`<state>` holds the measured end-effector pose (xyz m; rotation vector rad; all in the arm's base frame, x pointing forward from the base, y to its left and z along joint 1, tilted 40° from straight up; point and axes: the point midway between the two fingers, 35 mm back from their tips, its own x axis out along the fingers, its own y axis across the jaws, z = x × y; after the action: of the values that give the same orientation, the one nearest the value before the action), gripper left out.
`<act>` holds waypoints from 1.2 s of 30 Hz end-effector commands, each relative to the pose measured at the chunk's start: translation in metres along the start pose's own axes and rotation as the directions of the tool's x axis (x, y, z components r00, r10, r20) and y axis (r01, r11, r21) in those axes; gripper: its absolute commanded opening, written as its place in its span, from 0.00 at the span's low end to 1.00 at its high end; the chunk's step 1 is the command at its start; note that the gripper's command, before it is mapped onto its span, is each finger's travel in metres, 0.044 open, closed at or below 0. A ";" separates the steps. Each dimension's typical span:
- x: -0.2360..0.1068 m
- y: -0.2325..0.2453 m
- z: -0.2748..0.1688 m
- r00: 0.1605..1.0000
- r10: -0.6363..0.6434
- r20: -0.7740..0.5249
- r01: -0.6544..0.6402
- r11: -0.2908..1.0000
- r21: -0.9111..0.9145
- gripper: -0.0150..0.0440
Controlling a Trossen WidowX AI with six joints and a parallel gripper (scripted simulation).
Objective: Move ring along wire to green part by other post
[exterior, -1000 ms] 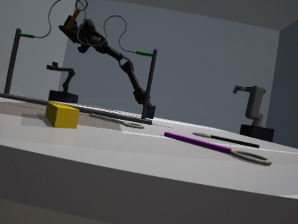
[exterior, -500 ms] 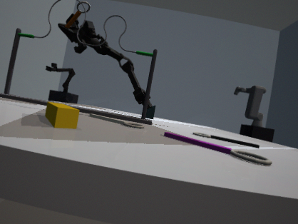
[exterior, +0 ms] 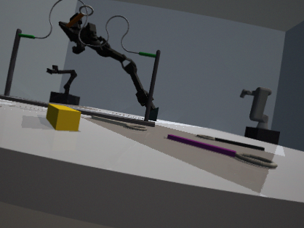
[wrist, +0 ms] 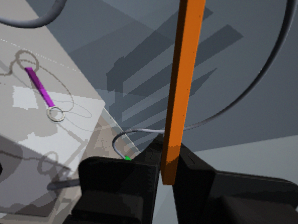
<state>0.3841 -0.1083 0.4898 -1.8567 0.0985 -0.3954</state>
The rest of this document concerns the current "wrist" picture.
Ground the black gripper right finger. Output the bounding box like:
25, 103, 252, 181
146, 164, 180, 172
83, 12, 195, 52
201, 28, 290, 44
172, 143, 298, 224

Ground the purple handle with grey loop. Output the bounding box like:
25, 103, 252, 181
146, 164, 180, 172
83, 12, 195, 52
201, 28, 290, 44
24, 68, 65, 122

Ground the orange handle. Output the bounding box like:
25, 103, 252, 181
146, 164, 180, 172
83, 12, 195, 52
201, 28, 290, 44
160, 0, 205, 185

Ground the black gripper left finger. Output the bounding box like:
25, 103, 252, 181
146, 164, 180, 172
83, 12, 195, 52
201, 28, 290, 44
78, 134, 164, 224

